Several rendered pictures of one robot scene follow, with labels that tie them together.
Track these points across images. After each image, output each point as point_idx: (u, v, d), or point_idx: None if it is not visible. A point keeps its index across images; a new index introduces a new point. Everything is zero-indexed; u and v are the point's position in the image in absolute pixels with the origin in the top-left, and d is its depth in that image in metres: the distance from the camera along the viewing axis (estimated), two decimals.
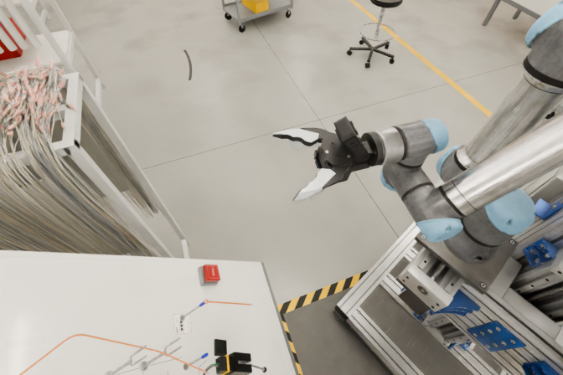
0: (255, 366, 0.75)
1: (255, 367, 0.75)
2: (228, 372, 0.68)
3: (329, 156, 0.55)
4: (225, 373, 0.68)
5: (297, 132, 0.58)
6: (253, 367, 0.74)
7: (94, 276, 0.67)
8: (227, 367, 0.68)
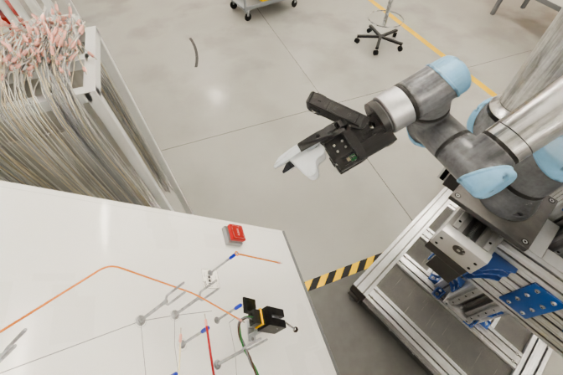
0: (287, 323, 0.71)
1: (288, 325, 0.71)
2: (262, 325, 0.64)
3: None
4: (259, 326, 0.64)
5: None
6: (286, 323, 0.70)
7: (120, 223, 0.63)
8: (261, 321, 0.64)
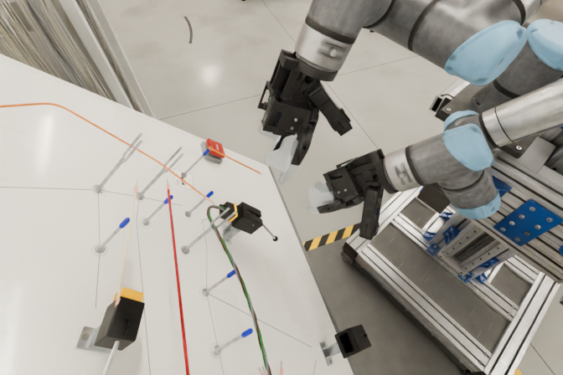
0: (266, 227, 0.67)
1: (266, 229, 0.67)
2: (236, 216, 0.59)
3: None
4: (233, 218, 0.60)
5: (296, 163, 0.49)
6: (263, 226, 0.66)
7: (83, 105, 0.59)
8: (235, 213, 0.60)
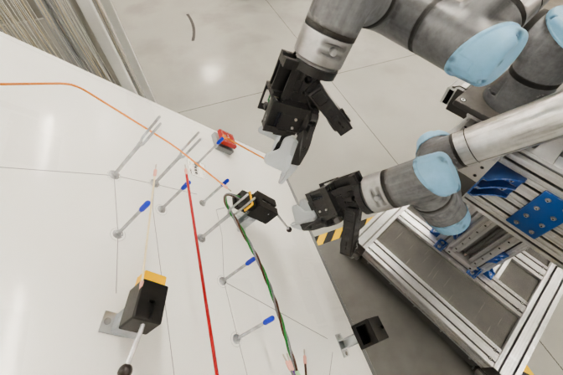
0: (280, 217, 0.66)
1: (281, 219, 0.66)
2: (252, 204, 0.58)
3: None
4: (248, 207, 0.59)
5: (296, 162, 0.49)
6: (277, 216, 0.65)
7: (95, 91, 0.58)
8: (250, 201, 0.59)
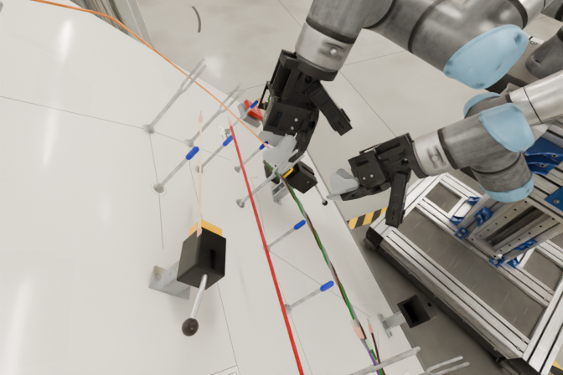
0: (317, 187, 0.61)
1: (317, 190, 0.61)
2: (291, 170, 0.54)
3: None
4: (287, 173, 0.54)
5: (294, 159, 0.51)
6: (315, 186, 0.60)
7: (123, 47, 0.53)
8: (290, 166, 0.54)
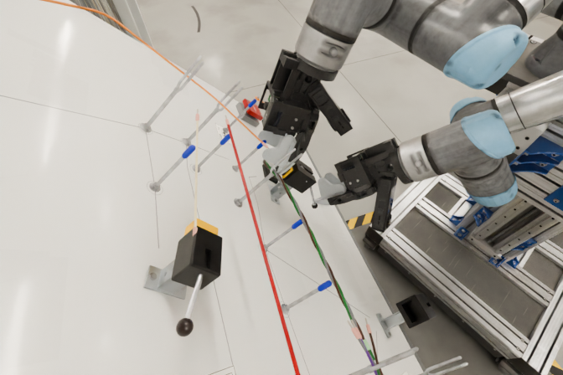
0: (312, 188, 0.61)
1: (312, 192, 0.61)
2: (291, 170, 0.54)
3: None
4: (287, 173, 0.54)
5: (294, 159, 0.51)
6: (310, 187, 0.60)
7: (120, 45, 0.53)
8: (290, 166, 0.54)
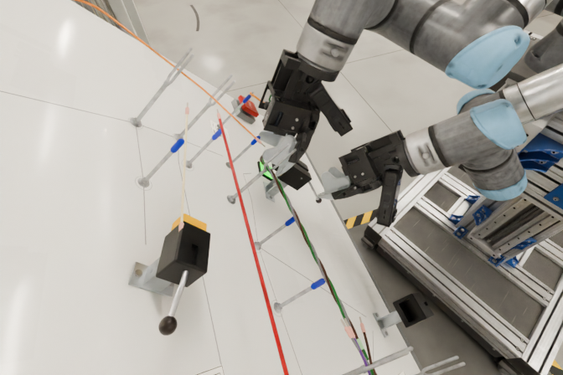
0: (311, 184, 0.60)
1: (312, 187, 0.60)
2: None
3: None
4: None
5: (294, 159, 0.51)
6: (309, 182, 0.59)
7: (111, 39, 0.52)
8: None
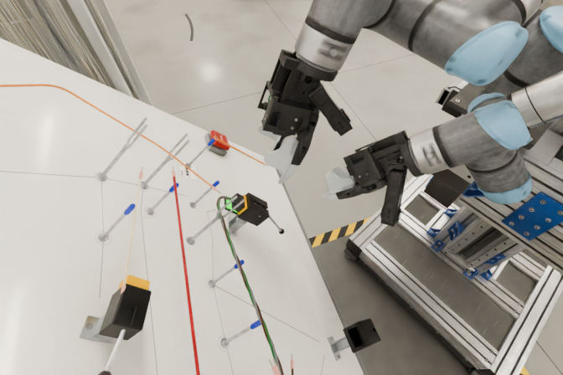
0: (271, 218, 0.65)
1: (272, 221, 0.66)
2: (245, 208, 0.58)
3: None
4: (242, 210, 0.59)
5: (296, 162, 0.49)
6: (270, 218, 0.64)
7: (85, 93, 0.57)
8: (245, 204, 0.59)
